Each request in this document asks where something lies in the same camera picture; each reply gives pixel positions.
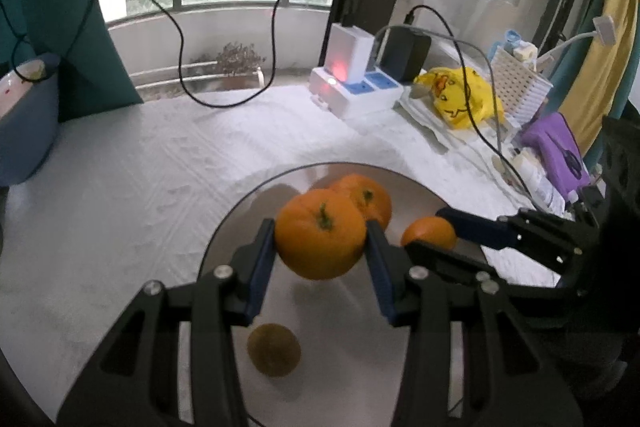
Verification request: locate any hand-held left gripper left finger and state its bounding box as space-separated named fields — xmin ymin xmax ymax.
xmin=56 ymin=218 xmax=277 ymax=427

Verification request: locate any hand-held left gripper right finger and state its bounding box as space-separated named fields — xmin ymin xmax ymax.
xmin=365 ymin=219 xmax=586 ymax=427

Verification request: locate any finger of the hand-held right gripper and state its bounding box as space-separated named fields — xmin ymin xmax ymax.
xmin=404 ymin=241 xmax=566 ymax=303
xmin=436 ymin=207 xmax=598 ymax=273

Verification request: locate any small orange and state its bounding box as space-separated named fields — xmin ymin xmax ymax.
xmin=400 ymin=216 xmax=458 ymax=253

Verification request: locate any large orange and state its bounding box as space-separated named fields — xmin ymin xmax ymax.
xmin=274 ymin=189 xmax=369 ymax=281

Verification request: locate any round metal plate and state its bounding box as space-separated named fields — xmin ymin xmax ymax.
xmin=197 ymin=162 xmax=503 ymax=427

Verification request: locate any orange with green stem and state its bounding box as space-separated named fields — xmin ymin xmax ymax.
xmin=331 ymin=174 xmax=393 ymax=231

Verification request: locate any brown kiwi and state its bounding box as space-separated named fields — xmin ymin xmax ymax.
xmin=247 ymin=323 xmax=302 ymax=378

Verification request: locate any purple cloth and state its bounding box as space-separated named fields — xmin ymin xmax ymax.
xmin=519 ymin=112 xmax=592 ymax=200

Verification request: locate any white tablecloth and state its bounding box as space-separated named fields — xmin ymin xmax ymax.
xmin=0 ymin=79 xmax=568 ymax=423

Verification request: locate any white plastic basket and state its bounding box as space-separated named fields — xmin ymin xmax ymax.
xmin=489 ymin=46 xmax=554 ymax=128

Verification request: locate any white power strip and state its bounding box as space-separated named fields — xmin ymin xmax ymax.
xmin=308 ymin=66 xmax=404 ymax=120

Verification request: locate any black power adapter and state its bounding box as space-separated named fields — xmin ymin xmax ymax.
xmin=382 ymin=29 xmax=432 ymax=82

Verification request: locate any blue bottle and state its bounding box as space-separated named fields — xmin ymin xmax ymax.
xmin=502 ymin=29 xmax=524 ymax=56

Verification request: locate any dry potted plant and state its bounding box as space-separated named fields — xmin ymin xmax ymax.
xmin=214 ymin=42 xmax=267 ymax=90

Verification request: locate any yellow curtain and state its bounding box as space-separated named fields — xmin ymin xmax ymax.
xmin=564 ymin=0 xmax=640 ymax=160

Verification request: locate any white charger cube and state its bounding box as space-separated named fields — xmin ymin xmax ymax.
xmin=324 ymin=24 xmax=376 ymax=86

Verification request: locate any white gooseneck lamp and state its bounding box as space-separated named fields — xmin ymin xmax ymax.
xmin=536 ymin=14 xmax=617 ymax=64

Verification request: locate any blue plastic bucket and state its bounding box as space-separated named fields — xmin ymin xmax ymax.
xmin=0 ymin=52 xmax=62 ymax=188

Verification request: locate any teal curtain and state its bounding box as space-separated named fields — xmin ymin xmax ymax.
xmin=0 ymin=0 xmax=144 ymax=124

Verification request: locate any black adapter cable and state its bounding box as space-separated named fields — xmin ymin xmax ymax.
xmin=404 ymin=4 xmax=548 ymax=210

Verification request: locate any long black cable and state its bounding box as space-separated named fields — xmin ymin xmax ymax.
xmin=0 ymin=0 xmax=343 ymax=110

